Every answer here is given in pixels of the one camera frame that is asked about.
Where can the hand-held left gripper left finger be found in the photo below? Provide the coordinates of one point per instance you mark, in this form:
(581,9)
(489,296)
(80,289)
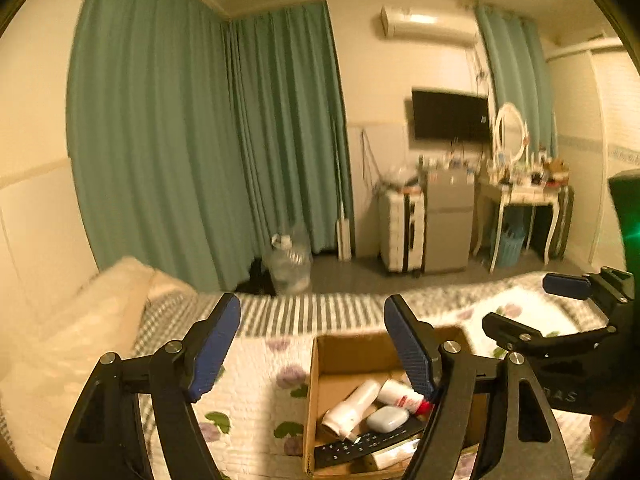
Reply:
(215,345)

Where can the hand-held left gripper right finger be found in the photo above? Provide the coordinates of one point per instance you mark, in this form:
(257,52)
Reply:
(410,355)

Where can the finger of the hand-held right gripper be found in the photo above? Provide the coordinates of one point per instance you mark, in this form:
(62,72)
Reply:
(505,327)
(565,285)

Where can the white bottle with red label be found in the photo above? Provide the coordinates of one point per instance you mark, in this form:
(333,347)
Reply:
(397,395)

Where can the light blue earbuds case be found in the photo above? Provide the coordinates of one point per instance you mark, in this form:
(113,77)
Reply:
(386,419)

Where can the white cylindrical handheld device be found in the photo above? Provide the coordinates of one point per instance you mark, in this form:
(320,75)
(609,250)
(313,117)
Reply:
(350,407)

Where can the brown cardboard box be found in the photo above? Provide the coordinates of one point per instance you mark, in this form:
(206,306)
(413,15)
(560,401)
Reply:
(330,360)

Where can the black remote control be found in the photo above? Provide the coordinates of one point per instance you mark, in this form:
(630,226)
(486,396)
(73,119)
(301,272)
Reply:
(345,450)

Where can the dark suitcase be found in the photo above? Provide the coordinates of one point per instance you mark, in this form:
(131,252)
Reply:
(564,220)

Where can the blue plastic basket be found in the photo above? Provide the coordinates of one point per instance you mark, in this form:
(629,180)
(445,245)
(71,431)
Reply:
(509,247)

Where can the black bag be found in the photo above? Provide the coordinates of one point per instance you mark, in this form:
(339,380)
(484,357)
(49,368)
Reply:
(257,280)

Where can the grey checked bedsheet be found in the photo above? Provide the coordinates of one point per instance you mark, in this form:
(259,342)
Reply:
(300,312)

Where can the white dressing table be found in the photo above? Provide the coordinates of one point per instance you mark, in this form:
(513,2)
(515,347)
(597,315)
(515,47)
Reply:
(520,195)

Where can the clear plastic water jug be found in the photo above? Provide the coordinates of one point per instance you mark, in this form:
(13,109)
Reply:
(289,267)

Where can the silver small fridge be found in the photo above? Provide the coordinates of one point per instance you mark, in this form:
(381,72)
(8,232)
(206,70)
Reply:
(449,225)

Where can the cluster of cosmetic items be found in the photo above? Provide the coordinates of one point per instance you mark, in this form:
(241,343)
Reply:
(530,170)

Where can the white suitcase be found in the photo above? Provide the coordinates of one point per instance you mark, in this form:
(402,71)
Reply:
(395,232)

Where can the white louvred wardrobe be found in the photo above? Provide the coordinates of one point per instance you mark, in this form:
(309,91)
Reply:
(590,160)

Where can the white flat mop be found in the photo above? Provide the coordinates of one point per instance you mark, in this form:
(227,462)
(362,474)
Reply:
(344,232)

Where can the cream padded jacket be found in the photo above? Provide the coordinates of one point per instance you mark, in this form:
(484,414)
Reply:
(70,330)

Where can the white oval vanity mirror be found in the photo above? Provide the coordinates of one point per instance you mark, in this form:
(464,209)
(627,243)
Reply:
(510,132)

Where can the cluster of small bottles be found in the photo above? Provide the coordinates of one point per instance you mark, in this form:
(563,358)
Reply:
(447,162)

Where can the clear plastic bag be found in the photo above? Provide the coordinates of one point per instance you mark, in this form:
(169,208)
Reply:
(400,175)

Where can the light teal curtain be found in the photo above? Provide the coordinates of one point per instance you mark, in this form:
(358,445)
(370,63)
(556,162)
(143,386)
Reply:
(520,70)

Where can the wide green curtain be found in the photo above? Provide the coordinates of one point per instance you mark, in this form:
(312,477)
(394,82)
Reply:
(150,125)

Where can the narrow green curtain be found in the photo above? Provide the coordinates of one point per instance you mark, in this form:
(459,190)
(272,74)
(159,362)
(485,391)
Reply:
(290,125)

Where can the white air conditioner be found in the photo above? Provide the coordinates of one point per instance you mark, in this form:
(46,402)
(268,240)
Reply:
(425,22)

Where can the black wall television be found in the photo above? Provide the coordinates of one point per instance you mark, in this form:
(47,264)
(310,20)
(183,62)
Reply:
(450,114)

